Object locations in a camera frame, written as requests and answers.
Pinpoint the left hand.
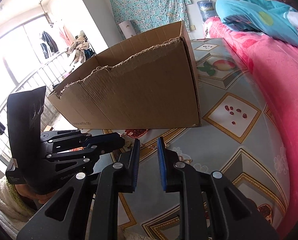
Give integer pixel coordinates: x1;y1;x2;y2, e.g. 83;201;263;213
15;184;57;204

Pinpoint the white fleece sleeve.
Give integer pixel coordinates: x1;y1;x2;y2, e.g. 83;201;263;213
0;177;35;239

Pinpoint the brown cardboard box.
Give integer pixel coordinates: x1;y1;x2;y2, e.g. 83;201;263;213
48;21;201;129

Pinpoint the fruit pattern tablecloth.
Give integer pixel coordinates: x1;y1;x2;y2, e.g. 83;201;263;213
83;37;291;240

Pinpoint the wheelchair with clothes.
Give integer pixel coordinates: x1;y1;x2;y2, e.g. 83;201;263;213
66;30;95;66

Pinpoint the rolled pink mat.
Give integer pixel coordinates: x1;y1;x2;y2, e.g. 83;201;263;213
119;21;137;39

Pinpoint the pink floral blanket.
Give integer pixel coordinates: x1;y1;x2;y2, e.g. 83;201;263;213
204;17;298;239

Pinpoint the blue water jug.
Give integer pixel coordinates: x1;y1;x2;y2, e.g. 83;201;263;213
197;0;217;22

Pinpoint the blue floral quilt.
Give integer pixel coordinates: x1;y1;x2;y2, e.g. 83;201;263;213
215;0;298;47

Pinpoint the floral wall curtain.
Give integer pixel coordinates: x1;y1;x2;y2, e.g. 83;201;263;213
109;0;192;34

